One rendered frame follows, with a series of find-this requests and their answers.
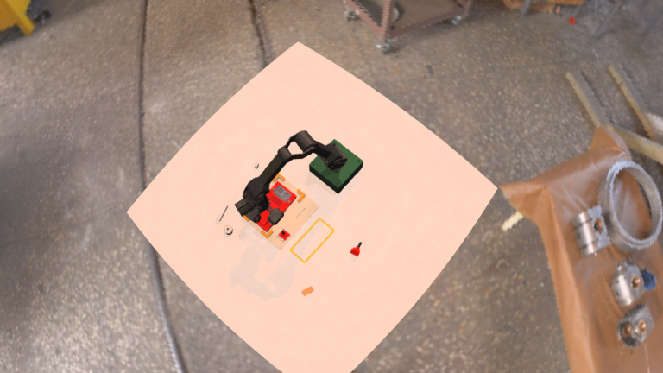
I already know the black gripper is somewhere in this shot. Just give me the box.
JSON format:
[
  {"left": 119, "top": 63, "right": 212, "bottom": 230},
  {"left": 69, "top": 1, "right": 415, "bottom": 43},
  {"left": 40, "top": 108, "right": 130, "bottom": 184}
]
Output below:
[{"left": 258, "top": 196, "right": 284, "bottom": 225}]

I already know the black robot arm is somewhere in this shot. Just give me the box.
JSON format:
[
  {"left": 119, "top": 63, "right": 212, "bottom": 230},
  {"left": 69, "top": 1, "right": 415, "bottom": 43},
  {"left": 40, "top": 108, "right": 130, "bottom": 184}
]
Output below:
[{"left": 234, "top": 130, "right": 348, "bottom": 223}]

